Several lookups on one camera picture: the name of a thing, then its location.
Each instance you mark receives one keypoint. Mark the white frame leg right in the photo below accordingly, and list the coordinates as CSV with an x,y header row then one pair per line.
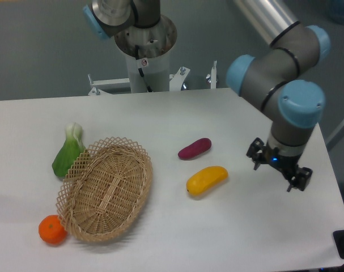
x,y
335,136

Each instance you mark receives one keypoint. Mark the orange tangerine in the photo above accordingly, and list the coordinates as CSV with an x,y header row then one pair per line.
x,y
51,231

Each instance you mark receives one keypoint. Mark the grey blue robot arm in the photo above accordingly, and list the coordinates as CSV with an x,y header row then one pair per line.
x,y
271,84

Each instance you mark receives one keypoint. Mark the green bok choy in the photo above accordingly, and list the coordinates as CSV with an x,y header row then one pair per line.
x,y
69,152

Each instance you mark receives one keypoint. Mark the yellow mango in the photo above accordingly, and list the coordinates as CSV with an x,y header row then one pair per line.
x,y
205,179

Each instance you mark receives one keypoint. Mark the purple sweet potato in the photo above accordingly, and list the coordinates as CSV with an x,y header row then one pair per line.
x,y
195,149

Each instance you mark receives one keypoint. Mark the woven wicker basket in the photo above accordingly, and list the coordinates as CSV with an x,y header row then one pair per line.
x,y
105,190

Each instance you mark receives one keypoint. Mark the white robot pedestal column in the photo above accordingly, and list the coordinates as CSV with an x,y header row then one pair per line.
x,y
148,74

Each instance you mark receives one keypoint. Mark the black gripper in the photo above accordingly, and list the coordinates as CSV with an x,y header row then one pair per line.
x,y
298,178

